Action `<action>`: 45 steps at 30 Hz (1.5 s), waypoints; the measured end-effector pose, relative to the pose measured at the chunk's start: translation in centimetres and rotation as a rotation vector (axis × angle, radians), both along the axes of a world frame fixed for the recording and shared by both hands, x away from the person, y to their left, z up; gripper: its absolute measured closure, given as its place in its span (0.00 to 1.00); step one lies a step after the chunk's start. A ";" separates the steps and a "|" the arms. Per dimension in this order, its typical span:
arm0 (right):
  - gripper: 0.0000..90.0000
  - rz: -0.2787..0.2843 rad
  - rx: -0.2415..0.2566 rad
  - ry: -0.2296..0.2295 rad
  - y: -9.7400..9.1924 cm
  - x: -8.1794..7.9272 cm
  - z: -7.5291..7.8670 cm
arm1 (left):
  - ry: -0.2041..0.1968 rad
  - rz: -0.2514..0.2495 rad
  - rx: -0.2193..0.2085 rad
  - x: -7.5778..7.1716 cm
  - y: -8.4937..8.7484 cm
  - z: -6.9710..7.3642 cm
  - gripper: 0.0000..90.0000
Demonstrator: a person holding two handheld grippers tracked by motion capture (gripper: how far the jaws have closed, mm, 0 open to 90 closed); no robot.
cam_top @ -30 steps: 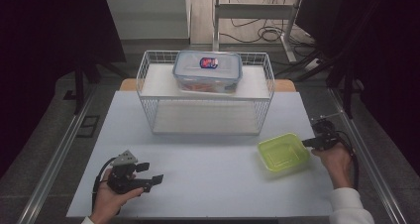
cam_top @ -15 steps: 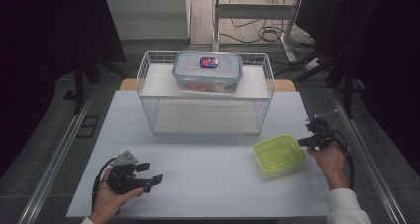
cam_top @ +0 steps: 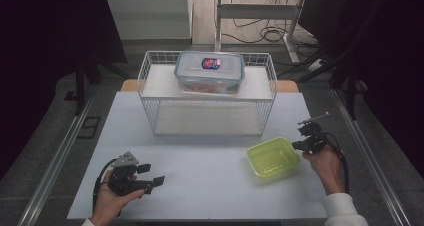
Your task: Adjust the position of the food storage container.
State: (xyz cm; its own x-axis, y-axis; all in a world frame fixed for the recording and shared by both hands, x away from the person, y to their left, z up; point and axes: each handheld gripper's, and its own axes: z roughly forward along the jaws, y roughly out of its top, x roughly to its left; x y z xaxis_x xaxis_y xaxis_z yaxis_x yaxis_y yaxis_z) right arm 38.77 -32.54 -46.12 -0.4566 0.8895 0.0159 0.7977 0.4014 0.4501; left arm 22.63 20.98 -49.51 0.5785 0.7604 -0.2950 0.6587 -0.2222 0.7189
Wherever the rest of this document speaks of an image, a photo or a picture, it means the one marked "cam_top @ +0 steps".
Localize metal floor rail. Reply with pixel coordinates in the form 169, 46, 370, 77
17, 85, 98, 226
330, 88, 412, 226

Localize green plastic container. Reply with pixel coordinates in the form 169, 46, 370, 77
246, 136, 301, 179

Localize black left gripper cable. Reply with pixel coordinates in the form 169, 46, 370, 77
92, 158, 118, 217

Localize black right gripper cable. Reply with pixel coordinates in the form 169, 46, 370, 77
320, 132, 351, 194

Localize white metal desk frame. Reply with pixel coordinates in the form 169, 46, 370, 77
213, 0, 308, 64

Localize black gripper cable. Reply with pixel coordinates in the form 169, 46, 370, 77
92, 158, 118, 217
320, 132, 351, 194

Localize white panel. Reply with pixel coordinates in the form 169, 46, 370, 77
104, 0, 195, 42

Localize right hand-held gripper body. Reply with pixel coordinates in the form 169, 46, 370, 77
297, 111, 331, 156

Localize clear lidded plastic food container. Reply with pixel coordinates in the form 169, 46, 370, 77
173, 50, 246, 97

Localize person's left hand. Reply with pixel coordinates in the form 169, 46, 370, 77
89, 170, 146, 226

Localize black floor cables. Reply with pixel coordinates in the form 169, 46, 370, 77
221, 0, 319, 58

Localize person's right hand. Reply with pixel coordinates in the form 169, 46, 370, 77
301, 145, 345, 196

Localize white power strip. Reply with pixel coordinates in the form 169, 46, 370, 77
306, 59, 326, 73

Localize black floor bracket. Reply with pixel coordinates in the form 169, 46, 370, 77
77, 115, 102, 140

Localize white wire rack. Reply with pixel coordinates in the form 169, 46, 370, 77
137, 50, 279, 138

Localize black stand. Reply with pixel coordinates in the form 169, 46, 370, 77
276, 0, 394, 121
63, 35, 132, 118

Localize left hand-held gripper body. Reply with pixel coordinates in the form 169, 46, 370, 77
107, 151, 148, 197

